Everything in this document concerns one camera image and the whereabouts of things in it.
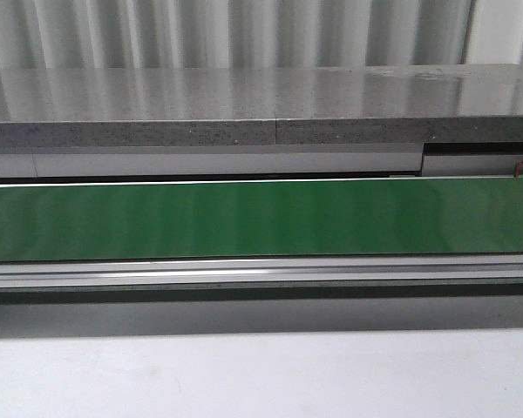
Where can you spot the aluminium conveyor side rail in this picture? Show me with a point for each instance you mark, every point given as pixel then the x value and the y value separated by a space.
pixel 281 278

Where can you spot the grey stone counter slab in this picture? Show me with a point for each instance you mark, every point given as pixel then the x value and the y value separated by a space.
pixel 422 104

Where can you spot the white pleated curtain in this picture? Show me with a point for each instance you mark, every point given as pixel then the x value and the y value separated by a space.
pixel 258 34

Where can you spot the green conveyor belt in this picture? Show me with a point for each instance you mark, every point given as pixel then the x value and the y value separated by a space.
pixel 260 218

